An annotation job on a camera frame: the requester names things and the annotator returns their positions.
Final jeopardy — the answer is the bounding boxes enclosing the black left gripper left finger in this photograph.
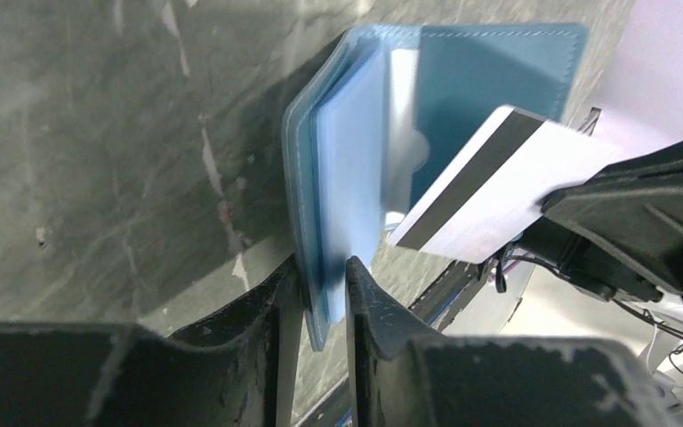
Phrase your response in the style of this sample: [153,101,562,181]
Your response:
[0,258,302,426]

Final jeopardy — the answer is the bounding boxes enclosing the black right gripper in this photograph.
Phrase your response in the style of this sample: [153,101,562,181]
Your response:
[518,141,683,302]

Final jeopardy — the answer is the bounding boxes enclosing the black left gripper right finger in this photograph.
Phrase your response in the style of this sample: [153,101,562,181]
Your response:
[345,257,677,426]

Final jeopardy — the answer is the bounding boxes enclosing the blue card holder wallet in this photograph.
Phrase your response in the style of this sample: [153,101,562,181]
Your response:
[282,23,589,351]

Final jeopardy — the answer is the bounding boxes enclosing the white card with magnetic stripe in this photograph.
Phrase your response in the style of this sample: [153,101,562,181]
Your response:
[388,105,623,263]

